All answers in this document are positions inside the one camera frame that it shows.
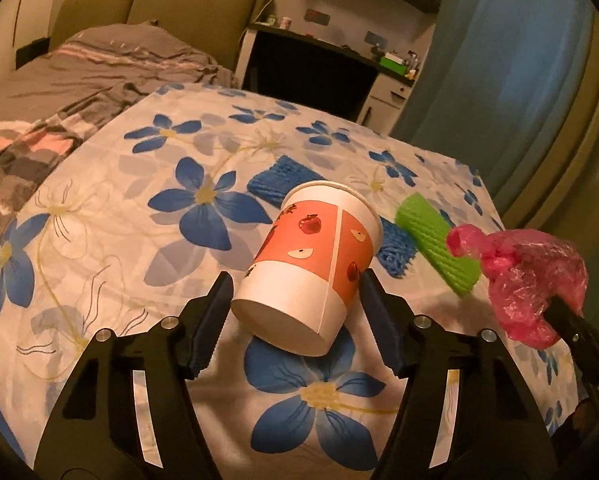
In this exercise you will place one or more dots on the white drawer unit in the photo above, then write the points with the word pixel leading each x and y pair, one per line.
pixel 387 102

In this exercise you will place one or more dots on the blue window curtain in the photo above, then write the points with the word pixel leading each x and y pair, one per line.
pixel 509 70

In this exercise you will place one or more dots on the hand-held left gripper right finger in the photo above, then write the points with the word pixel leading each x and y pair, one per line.
pixel 379 325

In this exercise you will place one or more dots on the green foam net sleeve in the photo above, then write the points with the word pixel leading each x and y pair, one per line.
pixel 434 240

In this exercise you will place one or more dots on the small white desk cup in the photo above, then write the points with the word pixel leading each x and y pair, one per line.
pixel 285 22

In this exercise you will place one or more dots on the dark nightstand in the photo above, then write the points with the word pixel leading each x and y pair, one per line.
pixel 32 52

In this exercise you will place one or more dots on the orange apple-print paper cup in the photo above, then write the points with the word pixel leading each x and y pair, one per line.
pixel 309 260

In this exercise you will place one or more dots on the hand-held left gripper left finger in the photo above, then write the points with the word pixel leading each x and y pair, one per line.
pixel 214 320

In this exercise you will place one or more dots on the grey striped duvet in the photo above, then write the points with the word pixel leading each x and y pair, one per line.
pixel 79 90

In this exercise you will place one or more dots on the pink plastic bag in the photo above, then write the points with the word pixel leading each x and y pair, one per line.
pixel 524 280

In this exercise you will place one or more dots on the blue foam net sleeve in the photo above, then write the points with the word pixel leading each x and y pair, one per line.
pixel 397 252
pixel 282 182

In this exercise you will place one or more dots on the blue floral bed blanket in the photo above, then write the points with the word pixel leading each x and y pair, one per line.
pixel 154 240

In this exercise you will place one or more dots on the wall socket plate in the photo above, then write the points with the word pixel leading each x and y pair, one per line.
pixel 376 39
pixel 317 16

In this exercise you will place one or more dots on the green box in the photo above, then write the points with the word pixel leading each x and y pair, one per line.
pixel 393 63

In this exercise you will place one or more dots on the dark-topped desk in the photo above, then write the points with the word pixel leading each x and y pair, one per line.
pixel 304 70

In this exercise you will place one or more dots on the grey padded bed headboard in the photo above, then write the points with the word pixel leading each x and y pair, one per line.
pixel 189 15

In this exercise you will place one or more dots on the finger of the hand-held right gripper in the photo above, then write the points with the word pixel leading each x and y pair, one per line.
pixel 574 332

